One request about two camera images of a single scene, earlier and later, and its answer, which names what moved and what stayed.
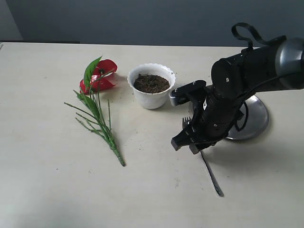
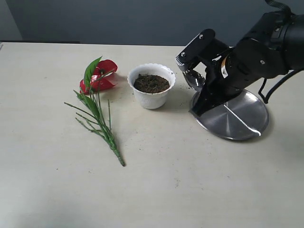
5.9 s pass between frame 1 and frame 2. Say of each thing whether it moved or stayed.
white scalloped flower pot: stayed
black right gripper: moved
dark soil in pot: stayed
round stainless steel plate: stayed
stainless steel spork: moved
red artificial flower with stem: stayed
